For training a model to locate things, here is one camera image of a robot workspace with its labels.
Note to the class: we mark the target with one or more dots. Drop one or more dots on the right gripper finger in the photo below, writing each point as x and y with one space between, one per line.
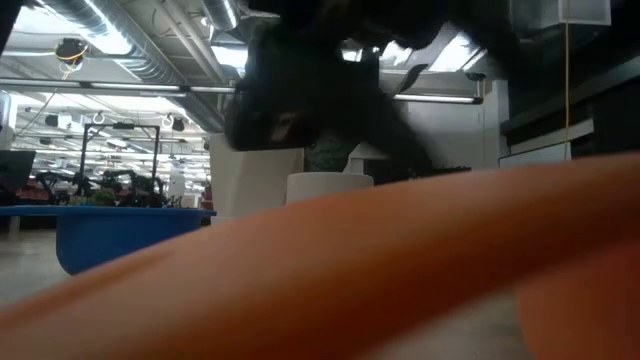
400 135

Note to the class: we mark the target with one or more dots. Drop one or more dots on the orange measuring cup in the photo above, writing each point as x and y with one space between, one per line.
300 275

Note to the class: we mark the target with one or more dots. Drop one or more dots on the blue measuring cup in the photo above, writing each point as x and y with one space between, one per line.
125 235

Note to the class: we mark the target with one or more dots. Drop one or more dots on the short ceiling light tube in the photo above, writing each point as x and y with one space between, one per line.
435 98

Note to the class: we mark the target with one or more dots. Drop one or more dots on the white round plant pot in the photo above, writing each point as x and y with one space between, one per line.
325 185

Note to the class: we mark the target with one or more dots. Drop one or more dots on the white hexagonal plant pot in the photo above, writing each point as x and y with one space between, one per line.
250 180

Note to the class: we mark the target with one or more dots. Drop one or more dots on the long ceiling light tube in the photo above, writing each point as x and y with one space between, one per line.
125 86

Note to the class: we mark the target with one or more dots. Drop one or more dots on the black background robot arms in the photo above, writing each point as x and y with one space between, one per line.
135 187

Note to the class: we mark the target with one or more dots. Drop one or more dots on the white hanging box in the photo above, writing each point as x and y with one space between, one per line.
575 12

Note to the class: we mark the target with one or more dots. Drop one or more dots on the dark monitor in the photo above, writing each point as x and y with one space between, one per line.
15 170

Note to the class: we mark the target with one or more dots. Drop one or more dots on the small silver ventilation duct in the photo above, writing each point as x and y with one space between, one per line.
220 15

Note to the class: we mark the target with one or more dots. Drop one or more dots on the large silver ventilation duct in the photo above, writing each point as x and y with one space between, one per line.
140 50

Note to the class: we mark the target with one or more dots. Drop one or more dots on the black background station frame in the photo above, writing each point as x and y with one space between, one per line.
120 126

